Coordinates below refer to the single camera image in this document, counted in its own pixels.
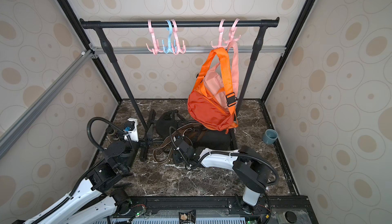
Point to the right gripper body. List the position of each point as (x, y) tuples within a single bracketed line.
[(179, 144)]

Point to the red-orange waist bag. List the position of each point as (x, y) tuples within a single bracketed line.
[(210, 114)]

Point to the orange sling bag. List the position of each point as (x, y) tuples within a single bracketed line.
[(212, 101)]

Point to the pink sling bag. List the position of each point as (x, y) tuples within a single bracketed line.
[(219, 76)]

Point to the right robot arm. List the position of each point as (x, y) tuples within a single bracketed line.
[(256, 173)]

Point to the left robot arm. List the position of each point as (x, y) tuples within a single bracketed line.
[(115, 165)]

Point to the black bag right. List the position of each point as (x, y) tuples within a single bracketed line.
[(202, 137)]

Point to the black bag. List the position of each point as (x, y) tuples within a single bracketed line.
[(202, 137), (169, 119)]

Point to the black bag left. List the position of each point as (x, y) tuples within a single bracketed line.
[(169, 119)]

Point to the light blue hook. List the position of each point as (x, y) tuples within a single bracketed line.
[(167, 48)]

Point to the pink hook far left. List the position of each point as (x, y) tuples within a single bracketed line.
[(156, 48)]

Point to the pink hook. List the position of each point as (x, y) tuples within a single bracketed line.
[(232, 34), (156, 48), (221, 43), (176, 47)]

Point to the pink hook far right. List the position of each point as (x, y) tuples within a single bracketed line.
[(232, 34)]

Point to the pink hook middle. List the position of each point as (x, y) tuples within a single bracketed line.
[(176, 47)]

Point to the small snack packet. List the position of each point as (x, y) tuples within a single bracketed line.
[(187, 217)]

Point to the grey-blue cup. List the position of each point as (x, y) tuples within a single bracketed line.
[(269, 137)]

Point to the black round knob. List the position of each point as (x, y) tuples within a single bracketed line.
[(290, 217)]

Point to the black clothes rack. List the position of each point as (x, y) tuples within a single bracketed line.
[(107, 48)]

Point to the brown strap bag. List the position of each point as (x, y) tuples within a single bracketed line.
[(164, 152)]

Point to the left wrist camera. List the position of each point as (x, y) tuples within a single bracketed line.
[(130, 128)]

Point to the aluminium rail back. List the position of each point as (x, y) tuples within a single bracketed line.
[(189, 50)]

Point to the aluminium rail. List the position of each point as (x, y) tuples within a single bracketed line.
[(25, 121), (189, 50)]

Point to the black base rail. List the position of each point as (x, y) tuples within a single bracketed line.
[(183, 207)]

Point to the aluminium rail left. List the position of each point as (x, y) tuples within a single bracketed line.
[(25, 121)]

